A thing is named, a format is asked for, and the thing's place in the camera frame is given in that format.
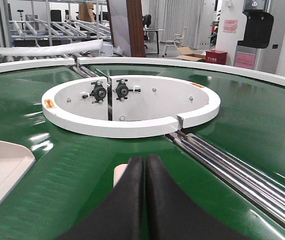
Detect steel rollers near right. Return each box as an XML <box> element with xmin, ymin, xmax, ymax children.
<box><xmin>166</xmin><ymin>130</ymin><xmax>285</xmax><ymax>228</ymax></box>

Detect white outer rim left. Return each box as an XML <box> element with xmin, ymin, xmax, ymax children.
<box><xmin>0</xmin><ymin>57</ymin><xmax>75</xmax><ymax>73</ymax></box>

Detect steel rollers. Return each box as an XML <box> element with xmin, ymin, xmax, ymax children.
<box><xmin>69</xmin><ymin>65</ymin><xmax>100</xmax><ymax>78</ymax></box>
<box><xmin>166</xmin><ymin>130</ymin><xmax>285</xmax><ymax>228</ymax></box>

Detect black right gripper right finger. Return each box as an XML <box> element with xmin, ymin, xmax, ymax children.
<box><xmin>145</xmin><ymin>154</ymin><xmax>246</xmax><ymax>240</ymax></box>

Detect black bearing mount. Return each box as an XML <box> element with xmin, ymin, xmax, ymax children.
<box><xmin>115</xmin><ymin>78</ymin><xmax>142</xmax><ymax>102</ymax></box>
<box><xmin>81</xmin><ymin>80</ymin><xmax>107</xmax><ymax>104</ymax></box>

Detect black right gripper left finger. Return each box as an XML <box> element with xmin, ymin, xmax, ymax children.
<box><xmin>57</xmin><ymin>156</ymin><xmax>144</xmax><ymax>240</ymax></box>

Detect metal roller rack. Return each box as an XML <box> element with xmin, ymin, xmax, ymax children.
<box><xmin>8</xmin><ymin>0</ymin><xmax>111</xmax><ymax>46</ymax></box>

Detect right black bearing mount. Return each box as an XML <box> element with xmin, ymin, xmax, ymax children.
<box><xmin>115</xmin><ymin>78</ymin><xmax>142</xmax><ymax>102</ymax></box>

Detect left black bearing mount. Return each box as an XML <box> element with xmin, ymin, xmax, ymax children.
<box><xmin>81</xmin><ymin>80</ymin><xmax>107</xmax><ymax>104</ymax></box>

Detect pink plastic dustpan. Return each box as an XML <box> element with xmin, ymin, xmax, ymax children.
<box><xmin>0</xmin><ymin>140</ymin><xmax>36</xmax><ymax>204</ymax></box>

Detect white chair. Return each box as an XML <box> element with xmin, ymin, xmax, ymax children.
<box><xmin>162</xmin><ymin>26</ymin><xmax>188</xmax><ymax>57</ymax></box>

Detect white foam roll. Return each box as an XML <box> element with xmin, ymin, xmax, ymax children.
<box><xmin>0</xmin><ymin>39</ymin><xmax>103</xmax><ymax>57</ymax></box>

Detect white inner conveyor ring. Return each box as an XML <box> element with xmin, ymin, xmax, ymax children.
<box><xmin>41</xmin><ymin>74</ymin><xmax>221</xmax><ymax>139</ymax></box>

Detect white rim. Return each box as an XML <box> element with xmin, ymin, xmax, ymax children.
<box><xmin>0</xmin><ymin>57</ymin><xmax>75</xmax><ymax>73</ymax></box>
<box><xmin>77</xmin><ymin>57</ymin><xmax>285</xmax><ymax>87</ymax></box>

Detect white desk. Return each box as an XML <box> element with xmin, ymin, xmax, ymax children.
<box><xmin>143</xmin><ymin>27</ymin><xmax>164</xmax><ymax>55</ymax></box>

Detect pink wall notice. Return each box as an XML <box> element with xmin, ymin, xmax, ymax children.
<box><xmin>223</xmin><ymin>19</ymin><xmax>238</xmax><ymax>34</ymax></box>

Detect steel rollers far left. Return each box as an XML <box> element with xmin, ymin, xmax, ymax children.
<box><xmin>69</xmin><ymin>65</ymin><xmax>100</xmax><ymax>78</ymax></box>

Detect brown wooden pillar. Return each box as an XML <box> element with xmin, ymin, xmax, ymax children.
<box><xmin>126</xmin><ymin>0</ymin><xmax>146</xmax><ymax>58</ymax></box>

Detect pink hand broom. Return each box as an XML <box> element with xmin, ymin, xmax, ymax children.
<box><xmin>113</xmin><ymin>163</ymin><xmax>128</xmax><ymax>187</ymax></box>

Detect white outer rim right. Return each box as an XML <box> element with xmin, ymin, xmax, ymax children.
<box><xmin>77</xmin><ymin>57</ymin><xmax>285</xmax><ymax>87</ymax></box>

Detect cardboard box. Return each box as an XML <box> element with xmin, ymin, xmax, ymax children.
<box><xmin>177</xmin><ymin>47</ymin><xmax>206</xmax><ymax>62</ymax></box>

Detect red box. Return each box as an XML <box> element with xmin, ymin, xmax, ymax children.
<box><xmin>205</xmin><ymin>49</ymin><xmax>228</xmax><ymax>65</ymax></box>

